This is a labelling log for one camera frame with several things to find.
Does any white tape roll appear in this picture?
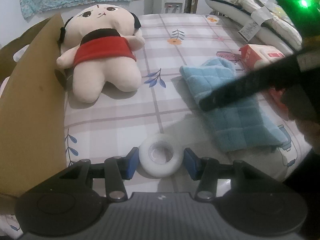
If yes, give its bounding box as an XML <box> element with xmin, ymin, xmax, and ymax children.
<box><xmin>139</xmin><ymin>134</ymin><xmax>183</xmax><ymax>178</ymax></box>

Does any large beige baby wipes pack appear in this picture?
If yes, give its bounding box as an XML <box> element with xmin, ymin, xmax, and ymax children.
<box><xmin>239</xmin><ymin>44</ymin><xmax>288</xmax><ymax>114</ymax></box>

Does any light blue folded cloth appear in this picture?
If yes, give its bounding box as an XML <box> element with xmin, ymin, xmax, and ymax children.
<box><xmin>180</xmin><ymin>57</ymin><xmax>287</xmax><ymax>153</ymax></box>

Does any grey plastic packaging bag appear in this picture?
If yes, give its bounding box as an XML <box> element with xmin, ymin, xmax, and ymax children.
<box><xmin>224</xmin><ymin>0</ymin><xmax>296</xmax><ymax>43</ymax></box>

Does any white striped blanket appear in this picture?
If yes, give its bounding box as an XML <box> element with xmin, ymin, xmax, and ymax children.
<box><xmin>221</xmin><ymin>0</ymin><xmax>303</xmax><ymax>51</ymax></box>

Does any brown cardboard box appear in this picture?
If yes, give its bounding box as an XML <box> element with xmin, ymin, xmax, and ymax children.
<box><xmin>1</xmin><ymin>15</ymin><xmax>66</xmax><ymax>198</ymax></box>

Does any black-haired red-dress plush doll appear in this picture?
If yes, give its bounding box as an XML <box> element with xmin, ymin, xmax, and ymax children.
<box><xmin>56</xmin><ymin>4</ymin><xmax>145</xmax><ymax>103</ymax></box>

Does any white water dispenser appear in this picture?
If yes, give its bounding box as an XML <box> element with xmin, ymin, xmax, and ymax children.
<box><xmin>152</xmin><ymin>0</ymin><xmax>185</xmax><ymax>14</ymax></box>

